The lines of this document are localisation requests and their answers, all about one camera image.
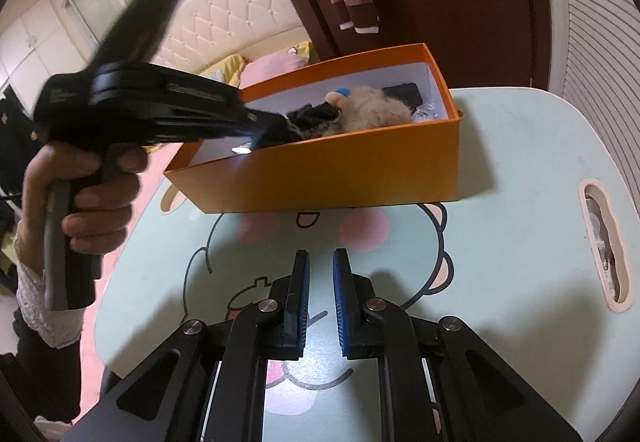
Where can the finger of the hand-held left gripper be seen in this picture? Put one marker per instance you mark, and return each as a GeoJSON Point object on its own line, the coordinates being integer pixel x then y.
{"type": "Point", "coordinates": [265, 119]}

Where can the clear plastic pieces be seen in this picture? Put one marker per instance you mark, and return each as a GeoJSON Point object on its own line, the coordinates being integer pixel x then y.
{"type": "Point", "coordinates": [602, 242]}

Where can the white cabinet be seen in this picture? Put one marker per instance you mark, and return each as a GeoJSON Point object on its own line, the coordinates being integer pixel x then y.
{"type": "Point", "coordinates": [30, 47]}

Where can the orange cardboard box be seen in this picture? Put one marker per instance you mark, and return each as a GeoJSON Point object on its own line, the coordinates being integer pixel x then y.
{"type": "Point", "coordinates": [325, 172]}

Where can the white tufted headboard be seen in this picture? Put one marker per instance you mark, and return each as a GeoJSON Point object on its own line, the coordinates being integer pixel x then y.
{"type": "Point", "coordinates": [235, 7]}

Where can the person's left hand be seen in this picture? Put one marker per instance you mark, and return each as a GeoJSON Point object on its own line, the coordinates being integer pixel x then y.
{"type": "Point", "coordinates": [95, 204]}

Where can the black knit cloth item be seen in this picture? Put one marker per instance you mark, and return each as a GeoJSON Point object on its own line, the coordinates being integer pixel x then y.
{"type": "Point", "coordinates": [312, 114]}

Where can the beige fluffy plush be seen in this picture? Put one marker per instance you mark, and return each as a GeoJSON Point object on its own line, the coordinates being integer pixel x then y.
{"type": "Point", "coordinates": [375, 112]}

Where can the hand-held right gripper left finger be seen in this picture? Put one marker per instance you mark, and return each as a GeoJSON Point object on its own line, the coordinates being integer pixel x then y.
{"type": "Point", "coordinates": [301, 292]}

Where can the white slatted shutter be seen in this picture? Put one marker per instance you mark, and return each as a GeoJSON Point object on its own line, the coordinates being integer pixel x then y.
{"type": "Point", "coordinates": [600, 47]}

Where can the black rectangular foam pad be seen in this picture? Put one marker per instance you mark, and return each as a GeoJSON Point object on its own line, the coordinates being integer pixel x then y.
{"type": "Point", "coordinates": [405, 94]}

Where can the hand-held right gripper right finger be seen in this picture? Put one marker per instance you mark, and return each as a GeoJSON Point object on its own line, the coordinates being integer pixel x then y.
{"type": "Point", "coordinates": [341, 307]}

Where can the clear plastic wrapper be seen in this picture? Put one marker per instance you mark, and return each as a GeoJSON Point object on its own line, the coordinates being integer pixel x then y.
{"type": "Point", "coordinates": [427, 112]}

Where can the yellow plush toy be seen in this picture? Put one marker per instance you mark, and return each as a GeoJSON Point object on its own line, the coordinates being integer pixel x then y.
{"type": "Point", "coordinates": [300, 49]}

